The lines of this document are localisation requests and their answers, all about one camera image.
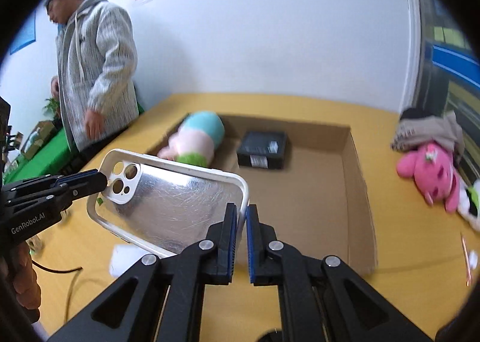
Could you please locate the small black product box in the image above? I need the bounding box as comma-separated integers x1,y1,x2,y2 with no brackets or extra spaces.
237,131,288,170

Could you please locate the green covered side table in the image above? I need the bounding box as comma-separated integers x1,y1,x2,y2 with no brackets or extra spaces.
2,102,146,185

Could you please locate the beige printed cloth bag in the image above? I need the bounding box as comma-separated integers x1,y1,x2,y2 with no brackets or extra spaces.
391,107,465,163

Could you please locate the pink plush toy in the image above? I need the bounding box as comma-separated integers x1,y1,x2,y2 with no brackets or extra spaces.
396,141,461,213

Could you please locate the copper coloured pen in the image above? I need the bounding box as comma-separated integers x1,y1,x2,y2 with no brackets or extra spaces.
460,233,472,287

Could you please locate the potted green plant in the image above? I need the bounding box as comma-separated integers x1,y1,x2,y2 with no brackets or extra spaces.
42,98,61,119

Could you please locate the bare left hand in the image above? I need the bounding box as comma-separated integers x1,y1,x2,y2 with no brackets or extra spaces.
10,242,41,310

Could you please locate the white clear phone case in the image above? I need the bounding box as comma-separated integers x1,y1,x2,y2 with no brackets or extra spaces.
86,149,249,257

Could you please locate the white crumpled paper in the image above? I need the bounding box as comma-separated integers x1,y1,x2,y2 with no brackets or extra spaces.
109,245,148,278

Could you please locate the pastel plush toy green hair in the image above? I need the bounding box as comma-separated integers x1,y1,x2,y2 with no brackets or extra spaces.
156,112,225,168

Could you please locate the white panda plush toy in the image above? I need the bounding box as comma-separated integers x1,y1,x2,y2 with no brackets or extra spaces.
457,180,480,232

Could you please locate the man in grey hoodie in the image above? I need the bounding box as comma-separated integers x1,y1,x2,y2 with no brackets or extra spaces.
45,0,139,153

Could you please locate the cardboard box tray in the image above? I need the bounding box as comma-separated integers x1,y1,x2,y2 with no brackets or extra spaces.
212,114,377,275

